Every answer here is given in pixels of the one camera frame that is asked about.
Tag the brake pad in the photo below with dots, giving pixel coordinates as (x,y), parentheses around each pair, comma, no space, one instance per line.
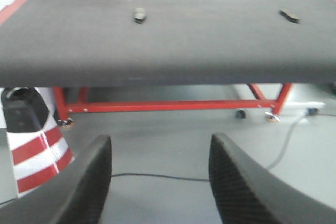
(289,16)
(139,15)

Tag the red white traffic cone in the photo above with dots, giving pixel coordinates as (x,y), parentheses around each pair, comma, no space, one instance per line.
(36,144)

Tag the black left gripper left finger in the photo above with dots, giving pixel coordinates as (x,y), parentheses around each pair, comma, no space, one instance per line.
(76,195)

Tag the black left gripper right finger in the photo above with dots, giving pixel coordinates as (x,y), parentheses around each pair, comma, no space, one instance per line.
(245,192)

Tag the red conveyor frame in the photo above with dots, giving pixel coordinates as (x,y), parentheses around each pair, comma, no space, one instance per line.
(81,105)

